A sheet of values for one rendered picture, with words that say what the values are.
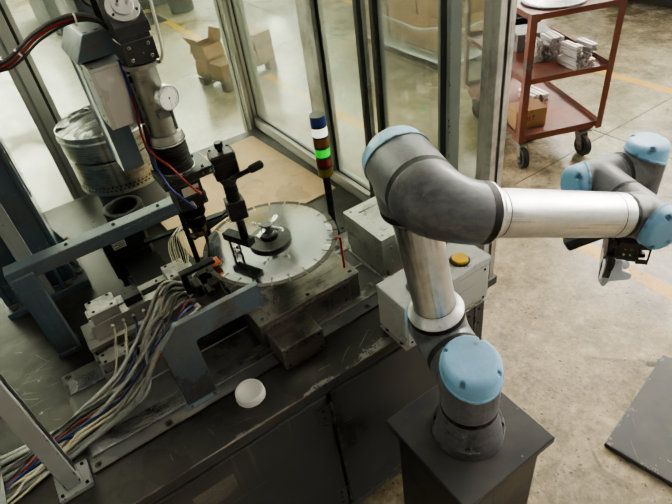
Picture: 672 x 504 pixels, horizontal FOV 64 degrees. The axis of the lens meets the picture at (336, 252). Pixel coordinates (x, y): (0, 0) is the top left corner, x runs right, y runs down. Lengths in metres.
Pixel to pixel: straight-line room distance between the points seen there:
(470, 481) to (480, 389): 0.22
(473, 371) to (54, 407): 1.01
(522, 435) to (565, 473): 0.86
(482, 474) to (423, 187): 0.64
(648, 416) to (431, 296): 1.37
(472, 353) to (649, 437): 1.24
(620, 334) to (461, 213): 1.81
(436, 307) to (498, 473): 0.36
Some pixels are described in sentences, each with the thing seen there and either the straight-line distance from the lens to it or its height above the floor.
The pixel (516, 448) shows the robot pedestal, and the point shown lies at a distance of 1.23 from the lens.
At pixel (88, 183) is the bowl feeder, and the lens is 1.96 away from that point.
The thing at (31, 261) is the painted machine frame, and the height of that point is 1.05.
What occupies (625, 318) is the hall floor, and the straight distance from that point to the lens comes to 2.60.
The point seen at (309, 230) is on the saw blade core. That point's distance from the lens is 1.43.
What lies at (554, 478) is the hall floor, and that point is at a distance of 2.08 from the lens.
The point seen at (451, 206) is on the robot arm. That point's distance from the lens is 0.77.
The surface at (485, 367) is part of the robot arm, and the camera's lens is 1.06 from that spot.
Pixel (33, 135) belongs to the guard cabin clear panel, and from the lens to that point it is 2.28.
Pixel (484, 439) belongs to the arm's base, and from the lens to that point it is 1.17.
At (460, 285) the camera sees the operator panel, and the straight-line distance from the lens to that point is 1.36.
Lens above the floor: 1.80
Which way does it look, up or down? 39 degrees down
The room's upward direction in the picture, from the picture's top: 9 degrees counter-clockwise
